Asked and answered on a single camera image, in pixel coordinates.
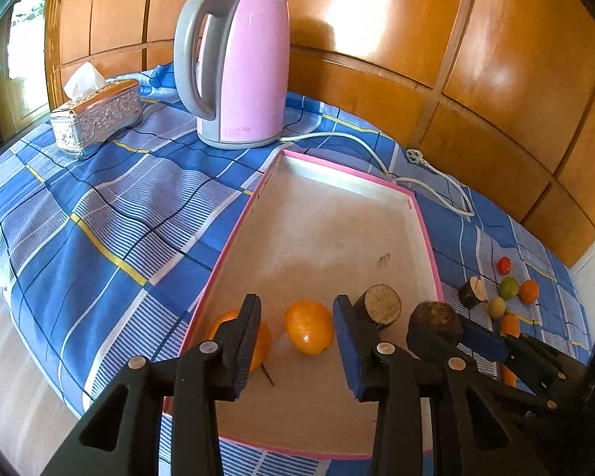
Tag white power cord with plug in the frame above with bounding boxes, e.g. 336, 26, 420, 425
277, 131, 476, 218

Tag blue plaid tablecloth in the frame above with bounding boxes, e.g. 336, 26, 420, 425
0, 61, 593, 476

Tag wooden door frame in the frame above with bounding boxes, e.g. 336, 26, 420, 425
0, 0, 49, 146

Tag orange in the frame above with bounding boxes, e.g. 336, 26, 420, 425
284, 300, 335, 356
207, 309, 273, 372

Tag small yellow fruit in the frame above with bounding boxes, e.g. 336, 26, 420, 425
487, 297, 506, 320

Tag orange tangerine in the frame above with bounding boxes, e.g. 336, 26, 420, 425
518, 279, 539, 305

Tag green tomato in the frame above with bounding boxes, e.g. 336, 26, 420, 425
497, 276, 520, 301

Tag silver ornate tissue box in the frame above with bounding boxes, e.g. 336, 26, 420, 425
50, 61, 142, 158

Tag dark round radish top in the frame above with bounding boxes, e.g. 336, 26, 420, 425
406, 301, 463, 363

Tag small dark radish piece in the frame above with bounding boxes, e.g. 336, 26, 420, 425
458, 276, 488, 309

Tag red tomato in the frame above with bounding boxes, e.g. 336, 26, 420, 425
497, 257, 512, 276

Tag pink rimmed tray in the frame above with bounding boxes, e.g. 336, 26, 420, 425
184, 150, 443, 459

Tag dark cylindrical radish piece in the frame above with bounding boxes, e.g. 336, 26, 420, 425
352, 284, 402, 331

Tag pink electric kettle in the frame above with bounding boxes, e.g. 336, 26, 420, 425
174, 0, 290, 150

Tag orange carrot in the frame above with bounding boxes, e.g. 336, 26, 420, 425
500, 313, 520, 387

